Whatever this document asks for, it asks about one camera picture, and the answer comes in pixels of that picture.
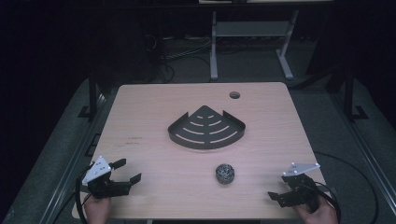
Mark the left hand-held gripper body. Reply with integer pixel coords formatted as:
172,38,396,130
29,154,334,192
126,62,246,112
81,155,132,200

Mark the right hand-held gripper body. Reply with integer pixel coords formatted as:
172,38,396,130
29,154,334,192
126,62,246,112
276,161,321,209

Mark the steel wool scrubber ball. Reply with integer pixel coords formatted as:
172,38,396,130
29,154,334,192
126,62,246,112
215,163,236,186

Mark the black metal corner shelf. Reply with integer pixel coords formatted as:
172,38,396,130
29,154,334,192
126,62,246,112
167,105,247,150

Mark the person's right hand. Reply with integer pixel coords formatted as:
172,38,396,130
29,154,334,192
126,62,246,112
292,198,339,224

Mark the person's left hand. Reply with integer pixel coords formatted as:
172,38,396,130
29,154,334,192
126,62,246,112
83,195,112,224

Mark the aluminium floor rail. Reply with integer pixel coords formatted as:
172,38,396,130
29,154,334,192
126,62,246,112
38,91,108,224
330,92,396,216

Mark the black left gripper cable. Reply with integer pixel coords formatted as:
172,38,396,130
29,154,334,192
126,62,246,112
74,164,95,224

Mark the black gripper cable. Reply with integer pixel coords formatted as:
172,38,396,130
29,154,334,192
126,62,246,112
314,181,342,224
74,164,95,224

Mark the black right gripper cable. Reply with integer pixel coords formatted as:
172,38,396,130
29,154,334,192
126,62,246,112
314,181,342,224

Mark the black floor cable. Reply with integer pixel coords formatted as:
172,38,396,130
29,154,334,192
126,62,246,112
313,150,380,224

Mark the black metal stand post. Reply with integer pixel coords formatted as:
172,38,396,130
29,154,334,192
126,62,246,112
78,69,100,119
342,66,369,123

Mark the bundle of floor cables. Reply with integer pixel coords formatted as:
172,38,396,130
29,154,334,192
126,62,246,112
144,33,213,84

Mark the grey metal desk frame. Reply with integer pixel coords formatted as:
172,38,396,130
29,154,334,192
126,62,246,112
209,8,301,81

